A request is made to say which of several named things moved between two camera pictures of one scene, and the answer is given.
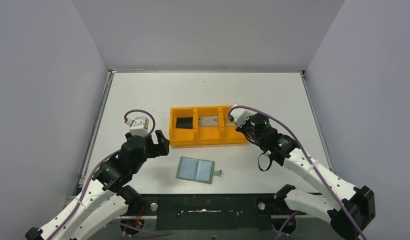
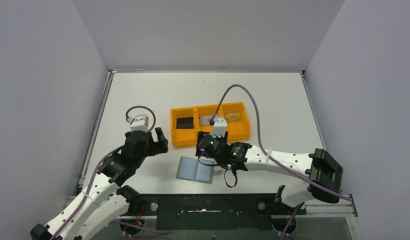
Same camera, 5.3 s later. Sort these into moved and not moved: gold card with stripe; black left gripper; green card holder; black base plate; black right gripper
Moved: black right gripper; gold card with stripe
Not moved: black left gripper; black base plate; green card holder
